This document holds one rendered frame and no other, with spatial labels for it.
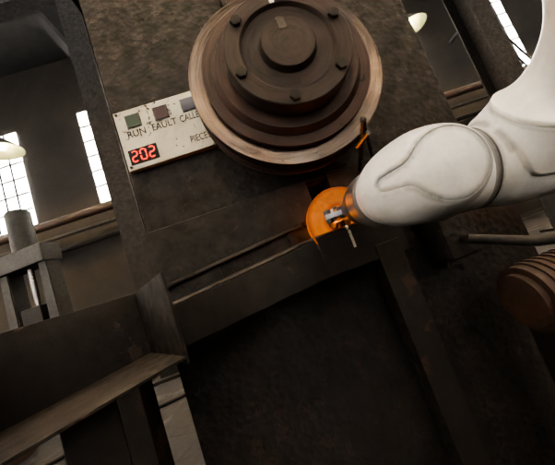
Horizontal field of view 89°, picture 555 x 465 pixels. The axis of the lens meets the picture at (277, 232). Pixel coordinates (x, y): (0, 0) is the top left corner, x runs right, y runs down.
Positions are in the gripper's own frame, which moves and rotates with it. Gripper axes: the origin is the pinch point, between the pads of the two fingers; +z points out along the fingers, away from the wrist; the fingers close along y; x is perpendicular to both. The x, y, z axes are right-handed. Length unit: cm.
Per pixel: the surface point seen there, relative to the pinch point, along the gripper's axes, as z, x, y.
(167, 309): -26.7, -5.1, -34.0
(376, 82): -0.7, 27.3, 19.9
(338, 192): -0.8, 5.0, 1.8
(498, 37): 265, 154, 353
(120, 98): 17, 54, -44
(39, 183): 638, 328, -474
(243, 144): -1.1, 22.7, -15.5
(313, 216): -1.0, 1.6, -5.7
